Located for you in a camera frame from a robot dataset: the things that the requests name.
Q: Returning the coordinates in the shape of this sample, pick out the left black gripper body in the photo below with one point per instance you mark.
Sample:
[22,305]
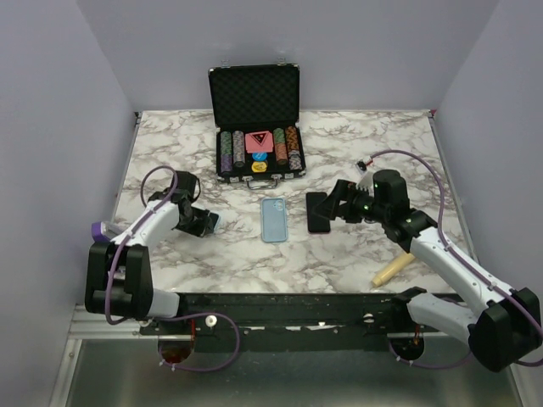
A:
[197,223]

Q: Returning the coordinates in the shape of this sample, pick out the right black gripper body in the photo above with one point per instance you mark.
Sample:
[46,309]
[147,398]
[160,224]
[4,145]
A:
[361,204]

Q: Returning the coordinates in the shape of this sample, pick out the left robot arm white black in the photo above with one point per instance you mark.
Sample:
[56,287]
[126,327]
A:
[119,281]

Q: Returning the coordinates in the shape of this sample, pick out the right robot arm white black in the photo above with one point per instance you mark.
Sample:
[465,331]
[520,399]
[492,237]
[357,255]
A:
[499,324]

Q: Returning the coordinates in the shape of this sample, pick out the black aluminium poker chip case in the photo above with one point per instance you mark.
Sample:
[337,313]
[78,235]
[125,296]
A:
[257,98]

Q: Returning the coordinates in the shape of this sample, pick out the yellow dealer button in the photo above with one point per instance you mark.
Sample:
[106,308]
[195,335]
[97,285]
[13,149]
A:
[259,166]

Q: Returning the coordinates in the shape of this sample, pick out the blue dealer button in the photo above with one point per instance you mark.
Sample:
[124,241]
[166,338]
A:
[259,157]

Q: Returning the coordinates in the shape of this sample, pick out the pink card deck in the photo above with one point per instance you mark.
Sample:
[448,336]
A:
[259,142]

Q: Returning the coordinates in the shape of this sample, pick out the purple plastic card holder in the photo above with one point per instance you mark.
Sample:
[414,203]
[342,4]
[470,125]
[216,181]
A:
[103,231]

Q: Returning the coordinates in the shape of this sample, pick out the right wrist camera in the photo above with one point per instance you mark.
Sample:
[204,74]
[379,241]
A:
[366,182]

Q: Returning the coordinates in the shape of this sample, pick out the beige wooden handle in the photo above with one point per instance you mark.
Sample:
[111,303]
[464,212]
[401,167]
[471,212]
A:
[392,269]

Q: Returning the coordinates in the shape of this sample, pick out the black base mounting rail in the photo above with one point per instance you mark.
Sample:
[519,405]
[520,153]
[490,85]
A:
[258,322]

